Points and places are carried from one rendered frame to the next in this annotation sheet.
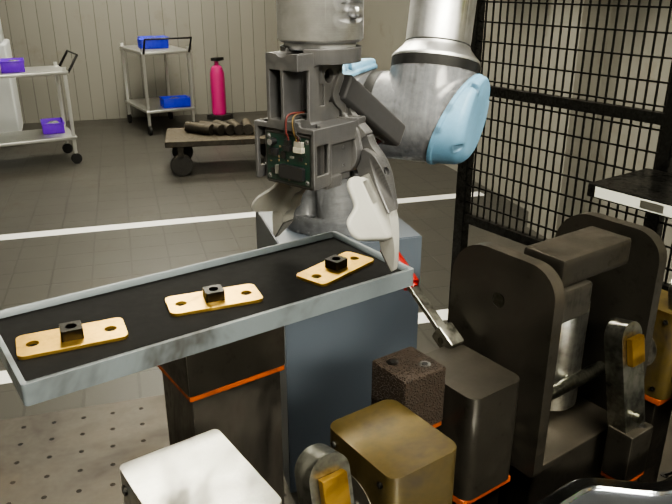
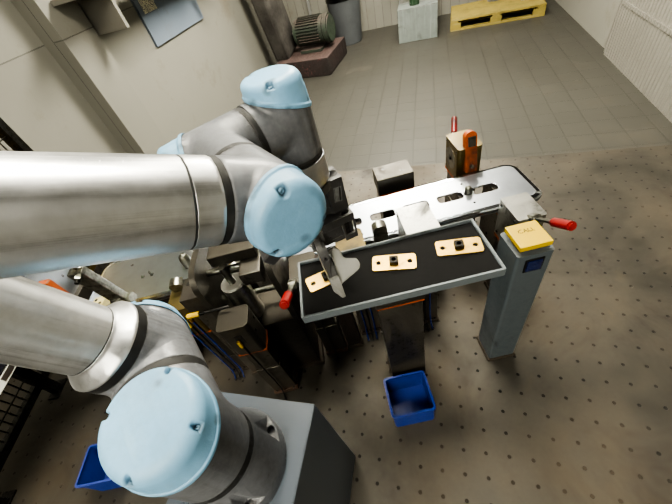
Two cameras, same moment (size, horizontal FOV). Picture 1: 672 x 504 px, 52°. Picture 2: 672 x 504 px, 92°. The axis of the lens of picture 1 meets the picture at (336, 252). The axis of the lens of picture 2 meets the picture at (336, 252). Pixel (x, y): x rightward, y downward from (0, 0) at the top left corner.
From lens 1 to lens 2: 1.01 m
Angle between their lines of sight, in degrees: 104
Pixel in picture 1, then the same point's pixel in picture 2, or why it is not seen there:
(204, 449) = (412, 228)
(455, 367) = not seen: hidden behind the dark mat
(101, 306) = (448, 270)
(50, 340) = (467, 244)
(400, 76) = (157, 334)
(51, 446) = not seen: outside the picture
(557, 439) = (272, 294)
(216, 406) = not seen: hidden behind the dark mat
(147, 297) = (425, 273)
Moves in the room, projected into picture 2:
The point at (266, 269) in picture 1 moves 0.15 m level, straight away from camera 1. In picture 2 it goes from (359, 286) to (330, 361)
